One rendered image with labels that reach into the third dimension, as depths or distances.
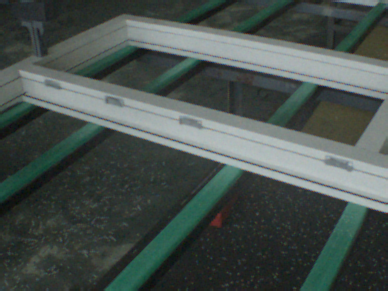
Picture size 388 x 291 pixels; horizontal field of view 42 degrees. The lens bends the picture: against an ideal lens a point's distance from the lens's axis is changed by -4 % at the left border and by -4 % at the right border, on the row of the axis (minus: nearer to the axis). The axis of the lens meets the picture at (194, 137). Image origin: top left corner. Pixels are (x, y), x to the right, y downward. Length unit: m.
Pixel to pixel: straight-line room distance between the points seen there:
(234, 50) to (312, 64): 0.22
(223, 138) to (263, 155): 0.08
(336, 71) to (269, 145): 0.41
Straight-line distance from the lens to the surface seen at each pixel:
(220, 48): 1.43
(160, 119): 1.06
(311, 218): 1.31
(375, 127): 1.00
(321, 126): 1.60
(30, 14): 1.34
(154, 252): 0.80
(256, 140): 0.95
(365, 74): 1.29
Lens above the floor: 1.41
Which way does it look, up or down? 30 degrees down
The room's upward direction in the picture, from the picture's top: 2 degrees counter-clockwise
